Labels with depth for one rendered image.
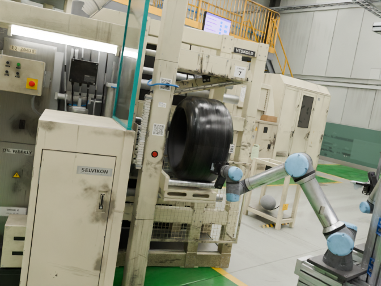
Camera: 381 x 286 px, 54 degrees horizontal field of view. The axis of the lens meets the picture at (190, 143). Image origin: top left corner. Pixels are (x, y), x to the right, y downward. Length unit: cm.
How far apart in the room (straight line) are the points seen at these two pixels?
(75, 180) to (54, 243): 29
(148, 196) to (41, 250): 93
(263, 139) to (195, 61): 477
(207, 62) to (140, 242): 133
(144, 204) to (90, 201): 84
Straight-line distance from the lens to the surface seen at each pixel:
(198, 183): 248
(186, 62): 271
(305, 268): 224
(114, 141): 166
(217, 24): 660
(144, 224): 255
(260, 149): 734
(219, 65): 279
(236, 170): 205
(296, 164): 193
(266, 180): 215
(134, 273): 268
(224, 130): 235
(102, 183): 169
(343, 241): 197
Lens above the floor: 145
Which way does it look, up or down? 7 degrees down
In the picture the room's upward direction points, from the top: 9 degrees clockwise
